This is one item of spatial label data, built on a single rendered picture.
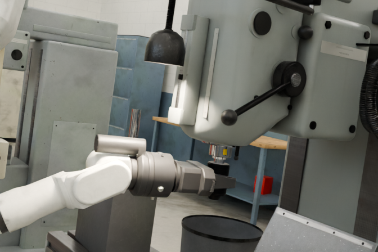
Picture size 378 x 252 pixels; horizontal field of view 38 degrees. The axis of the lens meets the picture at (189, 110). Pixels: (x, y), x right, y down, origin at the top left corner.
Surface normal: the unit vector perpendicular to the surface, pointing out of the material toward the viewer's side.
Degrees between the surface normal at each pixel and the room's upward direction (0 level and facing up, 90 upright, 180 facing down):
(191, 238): 94
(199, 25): 90
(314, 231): 63
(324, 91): 90
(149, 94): 90
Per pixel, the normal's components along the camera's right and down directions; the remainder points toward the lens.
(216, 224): 0.08, 0.00
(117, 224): 0.50, 0.11
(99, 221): -0.86, -0.09
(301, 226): -0.65, -0.51
